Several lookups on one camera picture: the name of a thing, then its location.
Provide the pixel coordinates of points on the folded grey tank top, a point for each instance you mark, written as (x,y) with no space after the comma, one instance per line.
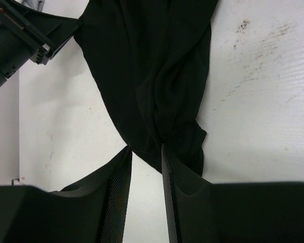
(36,5)

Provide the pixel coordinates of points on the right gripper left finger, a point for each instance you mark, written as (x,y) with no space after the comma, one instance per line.
(92,209)

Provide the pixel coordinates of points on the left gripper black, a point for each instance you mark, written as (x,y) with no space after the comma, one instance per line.
(27,34)

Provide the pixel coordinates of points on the black tank top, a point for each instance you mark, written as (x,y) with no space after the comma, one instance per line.
(150,62)

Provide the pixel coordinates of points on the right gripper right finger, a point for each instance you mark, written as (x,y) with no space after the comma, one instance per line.
(200,211)

